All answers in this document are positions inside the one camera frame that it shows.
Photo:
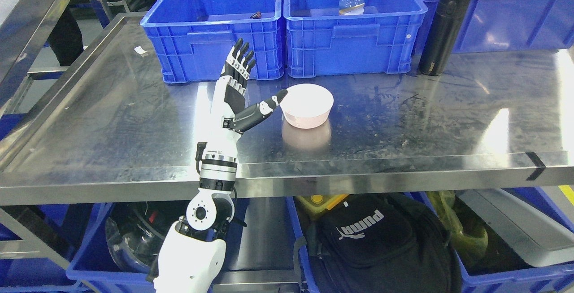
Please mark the blue plastic crate left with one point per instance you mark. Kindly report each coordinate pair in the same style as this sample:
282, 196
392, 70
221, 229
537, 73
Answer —
193, 37

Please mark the black puma backpack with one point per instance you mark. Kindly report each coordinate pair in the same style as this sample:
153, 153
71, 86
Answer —
374, 243

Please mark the blue plastic crate middle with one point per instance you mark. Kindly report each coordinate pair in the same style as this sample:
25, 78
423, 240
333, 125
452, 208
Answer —
319, 41

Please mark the blue bin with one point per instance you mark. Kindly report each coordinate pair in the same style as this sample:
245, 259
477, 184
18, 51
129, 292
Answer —
502, 270
94, 264

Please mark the black thermos flask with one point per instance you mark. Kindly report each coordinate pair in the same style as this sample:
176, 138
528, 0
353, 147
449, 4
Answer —
442, 36

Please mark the blue lower bin left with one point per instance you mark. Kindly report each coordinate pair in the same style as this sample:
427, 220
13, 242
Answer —
94, 264

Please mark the stainless steel shelf rack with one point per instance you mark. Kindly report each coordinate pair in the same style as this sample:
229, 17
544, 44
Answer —
110, 130

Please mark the blue plastic crate right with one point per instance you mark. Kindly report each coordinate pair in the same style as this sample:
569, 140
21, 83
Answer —
508, 25

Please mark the green plastic bag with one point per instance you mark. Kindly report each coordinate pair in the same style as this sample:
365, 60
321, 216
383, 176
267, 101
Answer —
468, 233

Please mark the yellow black tool case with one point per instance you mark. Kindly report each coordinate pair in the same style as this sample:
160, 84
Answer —
317, 205

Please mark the white paper scrap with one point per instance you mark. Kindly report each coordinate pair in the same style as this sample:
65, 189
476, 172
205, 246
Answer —
141, 51

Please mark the blue lower bin right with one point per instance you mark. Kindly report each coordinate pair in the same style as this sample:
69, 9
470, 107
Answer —
502, 270

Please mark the grey laptop lid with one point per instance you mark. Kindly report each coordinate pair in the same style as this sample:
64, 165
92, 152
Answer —
538, 239

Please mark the small dark object in crate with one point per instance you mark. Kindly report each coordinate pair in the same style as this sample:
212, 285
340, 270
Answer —
257, 15

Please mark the pink plastic bowl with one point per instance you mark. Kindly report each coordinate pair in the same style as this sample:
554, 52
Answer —
307, 106

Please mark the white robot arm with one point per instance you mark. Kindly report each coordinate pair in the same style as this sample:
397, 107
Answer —
193, 251

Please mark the black helmet in bin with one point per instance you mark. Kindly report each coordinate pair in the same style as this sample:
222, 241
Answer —
135, 231

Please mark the blue plastic crate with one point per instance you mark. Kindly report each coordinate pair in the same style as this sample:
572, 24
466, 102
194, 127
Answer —
319, 41
193, 37
508, 25

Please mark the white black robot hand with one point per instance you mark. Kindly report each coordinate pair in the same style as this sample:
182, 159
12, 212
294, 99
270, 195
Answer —
229, 116

